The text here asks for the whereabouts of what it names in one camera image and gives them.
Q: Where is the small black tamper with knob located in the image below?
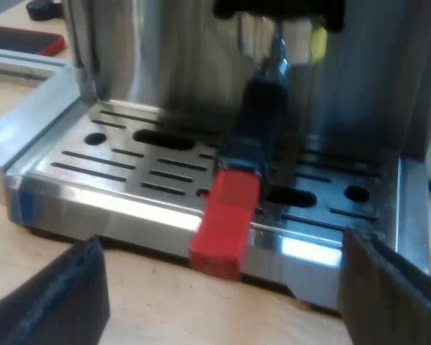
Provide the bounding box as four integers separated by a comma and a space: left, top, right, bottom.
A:
26, 0, 65, 21

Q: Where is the flat black slab red-edged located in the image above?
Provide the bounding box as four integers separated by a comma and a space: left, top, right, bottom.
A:
0, 25, 67, 58

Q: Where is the steel espresso machine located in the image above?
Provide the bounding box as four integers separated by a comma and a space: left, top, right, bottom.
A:
5, 0, 431, 312

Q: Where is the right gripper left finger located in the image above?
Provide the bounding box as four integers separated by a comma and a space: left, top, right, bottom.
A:
0, 236, 111, 345

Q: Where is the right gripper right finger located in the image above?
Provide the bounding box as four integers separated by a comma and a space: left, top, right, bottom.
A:
336, 229, 431, 345

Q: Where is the aluminium rail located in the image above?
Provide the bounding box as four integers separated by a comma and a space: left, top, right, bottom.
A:
0, 46, 71, 81

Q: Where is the filter holder with red-ended handle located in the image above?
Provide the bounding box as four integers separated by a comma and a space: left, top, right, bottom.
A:
187, 21, 292, 282

